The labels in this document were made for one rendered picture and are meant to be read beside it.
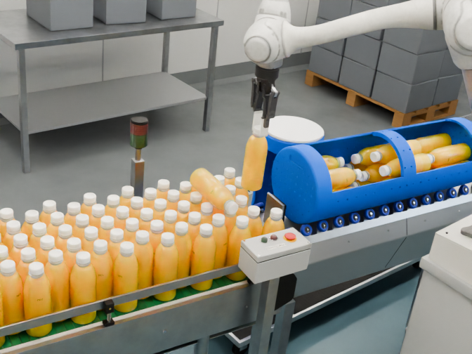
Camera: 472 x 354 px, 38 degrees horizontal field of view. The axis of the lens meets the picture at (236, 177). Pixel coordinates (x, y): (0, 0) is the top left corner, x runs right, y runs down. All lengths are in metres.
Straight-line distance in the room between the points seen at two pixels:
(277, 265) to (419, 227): 0.91
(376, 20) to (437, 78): 4.22
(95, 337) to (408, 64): 4.36
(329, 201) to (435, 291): 0.46
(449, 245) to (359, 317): 1.45
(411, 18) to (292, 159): 0.70
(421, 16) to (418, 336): 1.13
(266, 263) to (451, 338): 0.73
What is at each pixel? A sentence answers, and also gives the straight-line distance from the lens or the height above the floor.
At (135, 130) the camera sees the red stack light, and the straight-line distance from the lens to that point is 2.43.
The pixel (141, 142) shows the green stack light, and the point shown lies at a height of 1.18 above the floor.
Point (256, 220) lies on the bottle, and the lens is 2.22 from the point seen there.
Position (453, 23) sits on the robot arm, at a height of 1.84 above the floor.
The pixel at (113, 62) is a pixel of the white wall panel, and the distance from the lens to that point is 5.81.
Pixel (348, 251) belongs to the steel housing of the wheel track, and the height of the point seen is 0.84.
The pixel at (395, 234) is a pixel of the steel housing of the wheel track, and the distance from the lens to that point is 2.76.
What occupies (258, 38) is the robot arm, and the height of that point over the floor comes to 1.71.
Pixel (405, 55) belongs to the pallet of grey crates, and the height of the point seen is 0.62.
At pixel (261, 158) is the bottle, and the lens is 2.24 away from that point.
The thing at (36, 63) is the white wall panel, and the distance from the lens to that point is 5.49.
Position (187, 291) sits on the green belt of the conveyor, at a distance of 2.19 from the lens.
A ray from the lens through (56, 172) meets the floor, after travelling 4.74.
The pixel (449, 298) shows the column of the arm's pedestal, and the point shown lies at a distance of 2.39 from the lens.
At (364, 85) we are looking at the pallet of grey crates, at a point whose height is 0.24.
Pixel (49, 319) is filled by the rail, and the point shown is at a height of 0.96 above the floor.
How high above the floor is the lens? 2.24
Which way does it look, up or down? 28 degrees down
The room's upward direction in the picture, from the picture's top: 7 degrees clockwise
